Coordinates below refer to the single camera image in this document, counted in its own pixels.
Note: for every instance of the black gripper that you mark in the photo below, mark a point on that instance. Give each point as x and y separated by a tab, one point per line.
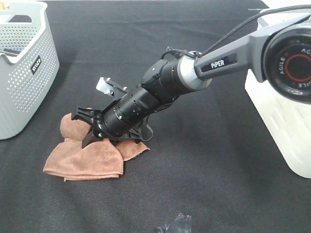
122	119

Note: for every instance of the brown microfibre towel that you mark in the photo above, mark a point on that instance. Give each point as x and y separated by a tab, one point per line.
98	160

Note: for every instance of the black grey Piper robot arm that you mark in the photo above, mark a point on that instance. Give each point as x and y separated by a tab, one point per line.
188	73

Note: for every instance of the grey perforated plastic basket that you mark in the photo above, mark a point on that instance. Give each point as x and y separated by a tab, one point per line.
26	79

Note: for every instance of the dark item inside basket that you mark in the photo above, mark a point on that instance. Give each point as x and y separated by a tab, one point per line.
10	52

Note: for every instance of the black table cloth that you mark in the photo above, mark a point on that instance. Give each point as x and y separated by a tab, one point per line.
211	156

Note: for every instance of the white storage box grey rim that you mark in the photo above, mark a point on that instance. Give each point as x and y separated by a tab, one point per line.
283	100

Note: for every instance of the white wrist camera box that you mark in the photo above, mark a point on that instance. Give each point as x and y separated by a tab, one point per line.
105	87

